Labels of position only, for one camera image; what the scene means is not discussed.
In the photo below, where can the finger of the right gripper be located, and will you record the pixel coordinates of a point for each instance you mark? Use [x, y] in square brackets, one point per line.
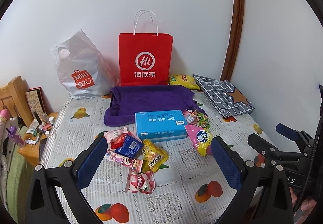
[270, 151]
[287, 132]

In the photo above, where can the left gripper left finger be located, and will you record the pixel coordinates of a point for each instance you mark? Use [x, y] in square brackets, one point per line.
[43, 204]

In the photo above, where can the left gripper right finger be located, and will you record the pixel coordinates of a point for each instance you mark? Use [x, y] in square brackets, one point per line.
[275, 202]

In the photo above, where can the pink yellow snack packet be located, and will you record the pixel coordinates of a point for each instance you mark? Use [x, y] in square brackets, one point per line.
[201, 139]

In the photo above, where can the green snack packet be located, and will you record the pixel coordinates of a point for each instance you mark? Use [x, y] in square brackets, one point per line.
[196, 118]

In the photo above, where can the light pink pastry packet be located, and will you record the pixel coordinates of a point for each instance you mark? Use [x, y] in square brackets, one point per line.
[113, 135]

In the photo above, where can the red candy packet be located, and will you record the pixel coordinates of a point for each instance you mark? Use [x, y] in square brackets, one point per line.
[118, 141]

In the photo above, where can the pink bear Lotso snack packet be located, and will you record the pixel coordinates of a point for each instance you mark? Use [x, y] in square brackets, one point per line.
[132, 163]

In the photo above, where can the pink strawberry snack packet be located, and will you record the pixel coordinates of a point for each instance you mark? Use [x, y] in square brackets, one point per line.
[142, 183]

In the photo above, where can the blue snack packet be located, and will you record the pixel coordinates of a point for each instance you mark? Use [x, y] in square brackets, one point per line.
[130, 148]

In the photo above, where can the yellow triangular snack packet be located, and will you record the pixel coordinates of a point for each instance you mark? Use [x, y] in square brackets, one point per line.
[154, 155]

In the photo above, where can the grey checkered star pouch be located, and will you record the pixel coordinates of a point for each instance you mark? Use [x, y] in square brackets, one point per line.
[224, 96]

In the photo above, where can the wooden nightstand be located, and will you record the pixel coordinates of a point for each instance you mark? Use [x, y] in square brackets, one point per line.
[32, 138]

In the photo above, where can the purple bottle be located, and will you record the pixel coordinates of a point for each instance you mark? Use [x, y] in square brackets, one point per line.
[15, 136]

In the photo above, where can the fruit print tablecloth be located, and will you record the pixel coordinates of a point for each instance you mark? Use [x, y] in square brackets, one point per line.
[189, 188]

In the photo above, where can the yellow chips bag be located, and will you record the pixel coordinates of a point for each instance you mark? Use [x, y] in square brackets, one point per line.
[183, 80]

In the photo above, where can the blue tissue pack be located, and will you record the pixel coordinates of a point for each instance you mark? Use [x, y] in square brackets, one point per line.
[158, 126]

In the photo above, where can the wooden headboard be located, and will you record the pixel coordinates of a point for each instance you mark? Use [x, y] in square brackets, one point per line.
[13, 99]

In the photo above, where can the purple towel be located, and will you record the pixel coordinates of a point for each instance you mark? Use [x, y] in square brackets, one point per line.
[127, 100]

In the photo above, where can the white Miniso plastic bag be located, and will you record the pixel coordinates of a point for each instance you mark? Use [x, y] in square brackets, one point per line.
[81, 68]

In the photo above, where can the red paper shopping bag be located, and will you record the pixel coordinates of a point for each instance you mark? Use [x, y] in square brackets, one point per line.
[144, 58]

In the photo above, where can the brown wooden door frame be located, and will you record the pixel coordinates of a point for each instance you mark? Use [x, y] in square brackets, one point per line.
[234, 39]

